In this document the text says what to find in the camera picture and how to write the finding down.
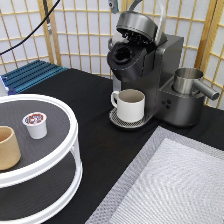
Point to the steel milk frother jug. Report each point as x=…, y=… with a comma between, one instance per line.
x=188, y=80

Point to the white ceramic coffee mug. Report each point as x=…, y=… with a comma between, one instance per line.
x=130, y=104

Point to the white coffee pod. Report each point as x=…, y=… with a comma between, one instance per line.
x=35, y=123

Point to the grey woven placemat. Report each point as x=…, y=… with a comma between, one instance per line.
x=172, y=180

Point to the grey pod coffee machine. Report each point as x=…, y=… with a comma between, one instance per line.
x=143, y=57

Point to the white two-tier round shelf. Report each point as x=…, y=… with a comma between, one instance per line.
x=50, y=169

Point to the tan ceramic cup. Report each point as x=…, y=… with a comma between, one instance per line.
x=9, y=148

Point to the blue ribbed mat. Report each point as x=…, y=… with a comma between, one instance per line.
x=29, y=75

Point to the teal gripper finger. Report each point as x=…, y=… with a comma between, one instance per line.
x=113, y=4

